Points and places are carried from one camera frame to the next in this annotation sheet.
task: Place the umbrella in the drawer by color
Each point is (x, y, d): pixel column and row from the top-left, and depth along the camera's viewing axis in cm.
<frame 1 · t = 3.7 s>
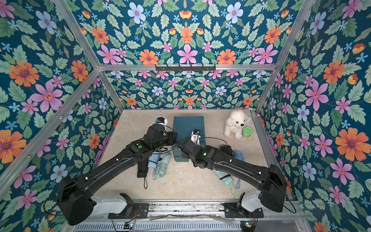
left hand: (177, 134, 78), fingers open
right hand: (186, 148, 77), fingers closed
teal drawer cabinet: (183, 126, 84), point 23 cm above the table
white plush dog toy: (237, 120, 92), point 19 cm above the table
black folded umbrella left: (142, 170, 88), point 3 cm above the table
light blue folded umbrella left: (153, 161, 88), point 5 cm above the table
mint green folded umbrella left: (162, 165, 87), point 5 cm above the table

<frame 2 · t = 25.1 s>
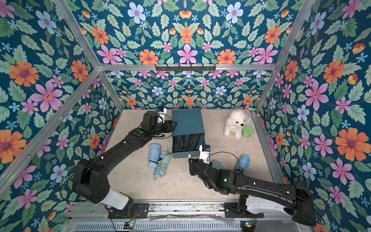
left hand: (175, 124, 84), fingers open
right hand: (190, 161, 72), fingers open
black folded umbrella left: (192, 141, 81), point 20 cm above the table
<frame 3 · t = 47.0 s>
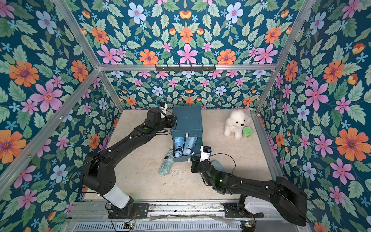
left hand: (175, 119, 87), fingers open
right hand: (191, 158, 79), fingers closed
light blue folded umbrella left: (179, 143, 88), point 13 cm above the table
light blue folded umbrella right: (190, 142, 88), point 13 cm above the table
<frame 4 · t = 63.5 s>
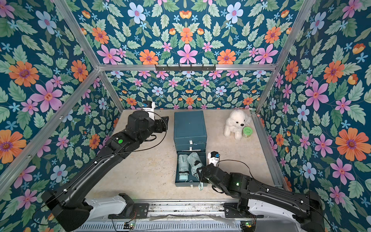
left hand: (164, 117, 69), fingers open
right hand: (197, 171, 72), fingers open
mint green folded umbrella left: (183, 167, 87), point 4 cm above the table
